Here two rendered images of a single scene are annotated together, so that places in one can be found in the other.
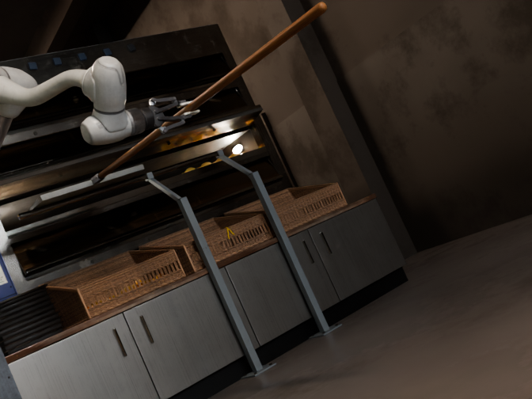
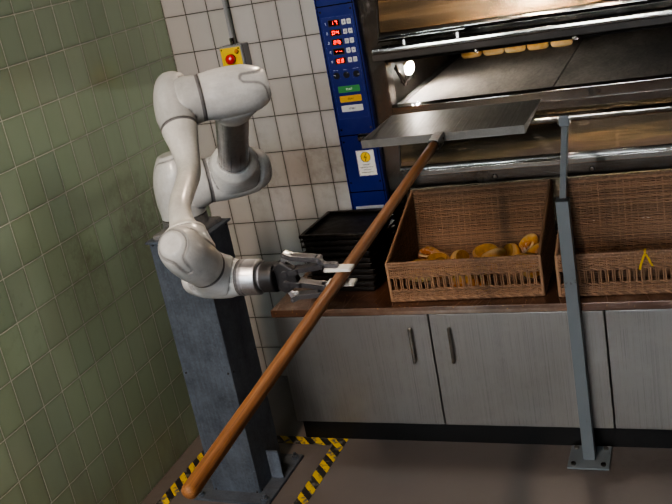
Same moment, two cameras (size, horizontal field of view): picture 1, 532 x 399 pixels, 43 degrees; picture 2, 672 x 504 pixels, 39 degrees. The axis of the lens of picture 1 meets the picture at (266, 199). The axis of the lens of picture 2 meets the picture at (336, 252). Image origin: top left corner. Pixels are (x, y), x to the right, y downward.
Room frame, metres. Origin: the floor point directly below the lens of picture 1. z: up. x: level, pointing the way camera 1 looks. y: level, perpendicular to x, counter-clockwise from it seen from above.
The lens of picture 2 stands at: (1.39, -1.68, 1.89)
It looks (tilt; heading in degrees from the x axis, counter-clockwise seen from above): 19 degrees down; 60
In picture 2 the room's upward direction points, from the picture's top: 11 degrees counter-clockwise
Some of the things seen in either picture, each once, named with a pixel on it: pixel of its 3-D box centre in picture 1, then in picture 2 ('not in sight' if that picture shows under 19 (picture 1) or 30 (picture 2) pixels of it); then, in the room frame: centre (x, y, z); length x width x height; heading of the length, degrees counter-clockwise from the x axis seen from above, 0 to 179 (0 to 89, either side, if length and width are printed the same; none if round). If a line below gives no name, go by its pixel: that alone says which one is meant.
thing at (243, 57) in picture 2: not in sight; (235, 57); (3.07, 1.76, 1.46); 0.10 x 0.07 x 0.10; 127
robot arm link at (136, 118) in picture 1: (133, 122); (253, 277); (2.28, 0.30, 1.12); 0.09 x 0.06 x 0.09; 37
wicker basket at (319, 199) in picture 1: (284, 209); not in sight; (4.16, -0.08, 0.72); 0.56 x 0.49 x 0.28; 126
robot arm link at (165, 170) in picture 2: not in sight; (179, 183); (2.51, 1.25, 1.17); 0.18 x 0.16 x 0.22; 160
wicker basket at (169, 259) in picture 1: (111, 281); (472, 239); (3.43, 0.89, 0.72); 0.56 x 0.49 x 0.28; 128
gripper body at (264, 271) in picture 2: (151, 117); (280, 276); (2.32, 0.24, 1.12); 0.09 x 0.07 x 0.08; 127
